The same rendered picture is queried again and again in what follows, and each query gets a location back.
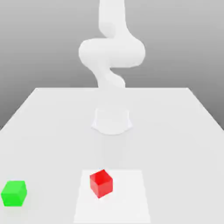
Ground small red cube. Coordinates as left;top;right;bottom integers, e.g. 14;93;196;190
89;169;114;199

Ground small green cube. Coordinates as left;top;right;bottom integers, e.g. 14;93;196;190
0;180;28;207

